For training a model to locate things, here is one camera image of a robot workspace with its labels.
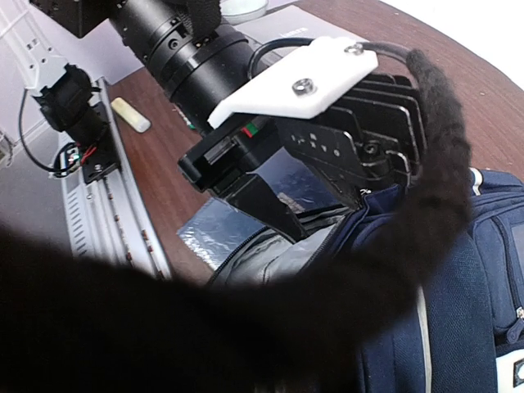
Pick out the navy blue student backpack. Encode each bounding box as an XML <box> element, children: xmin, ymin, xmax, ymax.
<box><xmin>208</xmin><ymin>167</ymin><xmax>524</xmax><ymax>393</ymax></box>

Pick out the pale green ceramic bowl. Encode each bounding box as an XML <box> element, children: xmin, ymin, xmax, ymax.
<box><xmin>220</xmin><ymin>0</ymin><xmax>269</xmax><ymax>25</ymax></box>

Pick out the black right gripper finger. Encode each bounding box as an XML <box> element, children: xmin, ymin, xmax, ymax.
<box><xmin>0</xmin><ymin>220</ymin><xmax>422</xmax><ymax>393</ymax></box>

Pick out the front aluminium rail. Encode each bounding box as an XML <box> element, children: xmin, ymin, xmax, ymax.
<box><xmin>60</xmin><ymin>78</ymin><xmax>172</xmax><ymax>278</ymax></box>

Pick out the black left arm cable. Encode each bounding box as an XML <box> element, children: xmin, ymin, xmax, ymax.
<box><xmin>249</xmin><ymin>37</ymin><xmax>474</xmax><ymax>312</ymax></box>

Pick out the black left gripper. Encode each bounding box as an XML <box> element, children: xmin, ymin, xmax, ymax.
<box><xmin>178</xmin><ymin>116</ymin><xmax>364</xmax><ymax>242</ymax></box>

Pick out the dark blue notebook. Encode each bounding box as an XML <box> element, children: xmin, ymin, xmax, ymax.
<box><xmin>178</xmin><ymin>150</ymin><xmax>351</xmax><ymax>282</ymax></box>

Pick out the grey hardcover book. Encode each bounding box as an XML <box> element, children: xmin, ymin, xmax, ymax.
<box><xmin>235</xmin><ymin>1</ymin><xmax>366</xmax><ymax>49</ymax></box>

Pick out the pale yellow eraser stick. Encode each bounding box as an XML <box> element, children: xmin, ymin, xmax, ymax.
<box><xmin>111</xmin><ymin>97</ymin><xmax>151</xmax><ymax>133</ymax></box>

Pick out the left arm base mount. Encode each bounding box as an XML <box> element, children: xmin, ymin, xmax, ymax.
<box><xmin>30</xmin><ymin>65</ymin><xmax>120</xmax><ymax>184</ymax></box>

